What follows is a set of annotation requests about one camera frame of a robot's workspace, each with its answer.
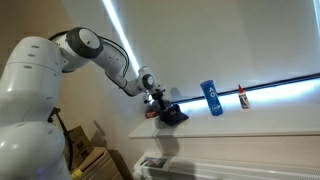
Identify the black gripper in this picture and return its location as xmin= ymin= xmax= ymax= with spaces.
xmin=151 ymin=87 xmax=168 ymax=110

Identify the navy cap with yellow logo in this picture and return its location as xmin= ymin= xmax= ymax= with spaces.
xmin=158 ymin=103 xmax=190 ymax=127

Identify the blue tennis ball can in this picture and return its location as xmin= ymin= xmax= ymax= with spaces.
xmin=199 ymin=79 xmax=224 ymax=117

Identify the white glue bottle red cap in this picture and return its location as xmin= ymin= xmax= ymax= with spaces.
xmin=237 ymin=84 xmax=251 ymax=110

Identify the colourful sticker on radiator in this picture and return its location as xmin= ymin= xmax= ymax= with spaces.
xmin=139 ymin=157 xmax=168 ymax=170

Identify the white roller blind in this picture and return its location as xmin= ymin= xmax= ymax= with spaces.
xmin=103 ymin=0 xmax=320 ymax=103

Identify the large cardboard box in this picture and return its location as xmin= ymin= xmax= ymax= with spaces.
xmin=70 ymin=146 xmax=124 ymax=180

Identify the open white drawer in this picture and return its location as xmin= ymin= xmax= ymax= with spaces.
xmin=132 ymin=152 xmax=320 ymax=180

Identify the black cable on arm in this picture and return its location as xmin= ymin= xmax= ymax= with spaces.
xmin=99 ymin=35 xmax=131 ymax=78

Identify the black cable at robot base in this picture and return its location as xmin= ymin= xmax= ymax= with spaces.
xmin=47 ymin=107 xmax=75 ymax=172

